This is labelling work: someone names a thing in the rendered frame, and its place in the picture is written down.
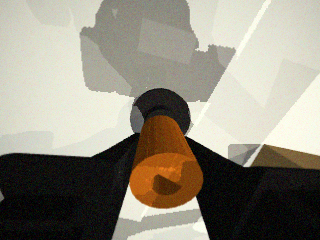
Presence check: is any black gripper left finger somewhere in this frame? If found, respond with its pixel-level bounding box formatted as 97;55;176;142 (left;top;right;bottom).
0;133;140;240

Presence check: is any orange knob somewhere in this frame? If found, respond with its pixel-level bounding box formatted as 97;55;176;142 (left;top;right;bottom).
129;115;203;209

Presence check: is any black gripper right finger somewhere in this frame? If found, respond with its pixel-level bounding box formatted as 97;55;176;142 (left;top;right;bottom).
184;136;320;240

